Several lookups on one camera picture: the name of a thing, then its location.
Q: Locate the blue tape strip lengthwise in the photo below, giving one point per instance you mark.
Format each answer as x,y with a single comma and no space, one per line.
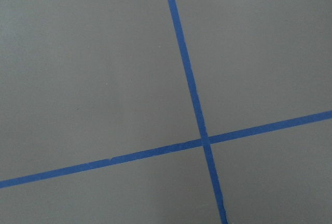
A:
205,141

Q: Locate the blue tape strip crosswise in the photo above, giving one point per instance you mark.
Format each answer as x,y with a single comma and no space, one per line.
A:
167,149

